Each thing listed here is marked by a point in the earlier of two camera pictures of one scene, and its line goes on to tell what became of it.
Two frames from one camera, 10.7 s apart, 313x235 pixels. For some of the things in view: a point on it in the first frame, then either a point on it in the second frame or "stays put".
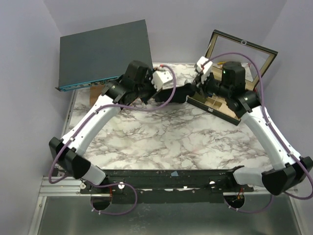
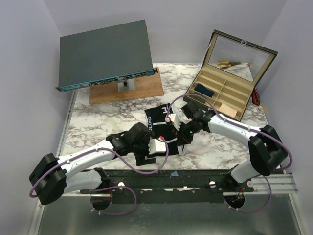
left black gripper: x=148 y=79 to x=141 y=159
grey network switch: x=96 y=57 stays put
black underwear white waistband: x=180 y=95 to x=158 y=127
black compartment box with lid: x=235 y=63 stays put
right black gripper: x=200 y=85 to x=184 y=138
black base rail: x=178 y=186 stays put
